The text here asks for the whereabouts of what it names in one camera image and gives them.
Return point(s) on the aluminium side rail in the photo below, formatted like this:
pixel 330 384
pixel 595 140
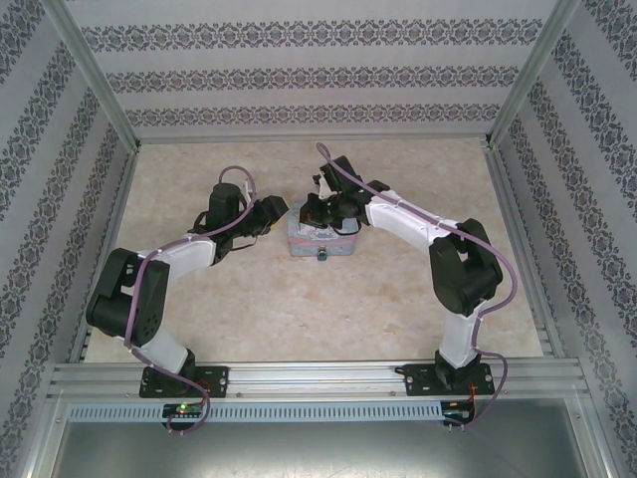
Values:
pixel 527 259
pixel 102 259

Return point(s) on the aluminium frame post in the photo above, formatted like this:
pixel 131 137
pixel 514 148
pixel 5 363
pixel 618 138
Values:
pixel 94 74
pixel 532 74

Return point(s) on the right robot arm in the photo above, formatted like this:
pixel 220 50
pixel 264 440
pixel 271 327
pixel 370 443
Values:
pixel 463 279

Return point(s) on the left circuit board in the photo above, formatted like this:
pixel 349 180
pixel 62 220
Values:
pixel 184 409

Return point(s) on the right circuit board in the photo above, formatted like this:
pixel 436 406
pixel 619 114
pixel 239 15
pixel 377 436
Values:
pixel 458 415

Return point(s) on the small teal padlock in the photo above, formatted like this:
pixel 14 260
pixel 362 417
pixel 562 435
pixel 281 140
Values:
pixel 322 255

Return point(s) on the pastel cartoon tin box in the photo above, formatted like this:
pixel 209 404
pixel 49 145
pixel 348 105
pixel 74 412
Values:
pixel 323 239

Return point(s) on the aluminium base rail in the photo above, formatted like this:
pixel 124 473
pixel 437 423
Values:
pixel 318 378

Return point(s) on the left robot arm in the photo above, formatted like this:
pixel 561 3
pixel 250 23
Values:
pixel 159 309

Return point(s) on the circuit board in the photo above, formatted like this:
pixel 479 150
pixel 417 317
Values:
pixel 184 409
pixel 458 415

